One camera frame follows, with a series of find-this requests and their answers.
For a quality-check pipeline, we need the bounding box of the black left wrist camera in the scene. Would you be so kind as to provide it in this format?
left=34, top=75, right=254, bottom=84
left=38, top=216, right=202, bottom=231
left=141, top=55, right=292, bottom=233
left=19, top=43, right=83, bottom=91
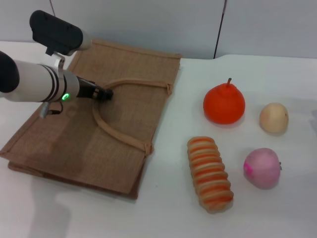
left=29, top=9, right=92, bottom=57

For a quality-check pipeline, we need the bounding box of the black cable with metal plug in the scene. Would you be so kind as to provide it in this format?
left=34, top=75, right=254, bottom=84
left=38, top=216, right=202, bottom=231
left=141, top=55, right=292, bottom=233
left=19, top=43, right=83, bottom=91
left=39, top=101, right=63, bottom=119

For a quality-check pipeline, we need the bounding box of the pink toy peach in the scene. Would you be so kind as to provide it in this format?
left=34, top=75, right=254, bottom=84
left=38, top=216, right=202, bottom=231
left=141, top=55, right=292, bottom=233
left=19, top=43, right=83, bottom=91
left=243, top=147, right=283, bottom=190

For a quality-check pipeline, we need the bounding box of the orange toy pear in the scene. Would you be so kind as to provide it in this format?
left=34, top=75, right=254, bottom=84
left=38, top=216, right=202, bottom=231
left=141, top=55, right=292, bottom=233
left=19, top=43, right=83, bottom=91
left=203, top=77, right=247, bottom=125

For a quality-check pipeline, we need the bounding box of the brown jute handbag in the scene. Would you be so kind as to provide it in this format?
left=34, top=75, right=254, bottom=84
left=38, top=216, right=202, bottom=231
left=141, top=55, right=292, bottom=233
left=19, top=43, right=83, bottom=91
left=0, top=38, right=183, bottom=200

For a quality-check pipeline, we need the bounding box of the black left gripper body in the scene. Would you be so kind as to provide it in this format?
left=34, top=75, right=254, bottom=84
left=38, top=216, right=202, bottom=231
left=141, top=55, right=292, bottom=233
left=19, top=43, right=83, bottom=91
left=75, top=76, right=99, bottom=100

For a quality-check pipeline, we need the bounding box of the orange striped toy bread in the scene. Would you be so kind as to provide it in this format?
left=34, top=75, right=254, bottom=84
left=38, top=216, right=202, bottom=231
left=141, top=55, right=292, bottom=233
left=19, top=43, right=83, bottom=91
left=186, top=135, right=235, bottom=215

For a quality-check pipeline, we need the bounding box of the beige round toy fruit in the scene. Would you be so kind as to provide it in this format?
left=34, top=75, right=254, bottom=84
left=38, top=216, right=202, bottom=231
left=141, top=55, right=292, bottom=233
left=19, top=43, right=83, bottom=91
left=259, top=102, right=290, bottom=135

